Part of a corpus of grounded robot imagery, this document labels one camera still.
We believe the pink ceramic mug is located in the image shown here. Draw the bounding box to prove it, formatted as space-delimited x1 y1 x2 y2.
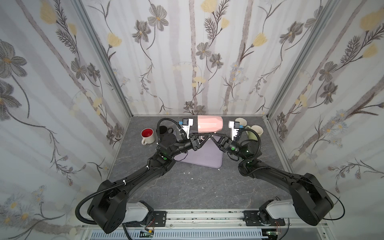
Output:
198 115 223 133

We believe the dark green ceramic mug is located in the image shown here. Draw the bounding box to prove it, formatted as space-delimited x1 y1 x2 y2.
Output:
235 118 248 128

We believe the black ceramic mug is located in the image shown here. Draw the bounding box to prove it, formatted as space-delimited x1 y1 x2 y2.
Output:
158 126 174 136

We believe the light green ceramic mug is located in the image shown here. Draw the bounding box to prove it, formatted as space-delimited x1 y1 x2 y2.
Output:
246 125 264 141

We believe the cream mug red inside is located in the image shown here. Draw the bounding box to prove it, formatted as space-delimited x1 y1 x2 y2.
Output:
141 128 156 145

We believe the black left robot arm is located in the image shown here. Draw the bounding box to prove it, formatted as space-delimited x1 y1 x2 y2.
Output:
76 134 211 234

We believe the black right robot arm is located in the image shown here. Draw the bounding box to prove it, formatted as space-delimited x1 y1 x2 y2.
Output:
213 130 334 226

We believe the lavender plastic tray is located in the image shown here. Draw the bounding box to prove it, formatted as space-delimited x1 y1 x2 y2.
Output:
174 140 223 169

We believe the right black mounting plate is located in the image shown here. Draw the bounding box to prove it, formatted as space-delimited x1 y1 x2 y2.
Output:
243 211 286 227

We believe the black mounting plate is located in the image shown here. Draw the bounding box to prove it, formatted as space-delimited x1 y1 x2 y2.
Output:
243 211 286 227
124 211 167 228

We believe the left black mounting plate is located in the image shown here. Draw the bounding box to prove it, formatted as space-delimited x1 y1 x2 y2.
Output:
124 211 167 228

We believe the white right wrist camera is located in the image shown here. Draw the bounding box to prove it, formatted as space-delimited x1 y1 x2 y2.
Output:
229 121 244 141

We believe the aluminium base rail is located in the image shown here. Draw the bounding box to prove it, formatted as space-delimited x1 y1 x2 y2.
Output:
78 208 328 232

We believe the white slotted cable duct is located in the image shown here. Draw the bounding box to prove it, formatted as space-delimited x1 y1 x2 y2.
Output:
89 229 268 240

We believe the black corrugated cable conduit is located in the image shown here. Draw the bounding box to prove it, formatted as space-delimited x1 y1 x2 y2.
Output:
74 179 127 226

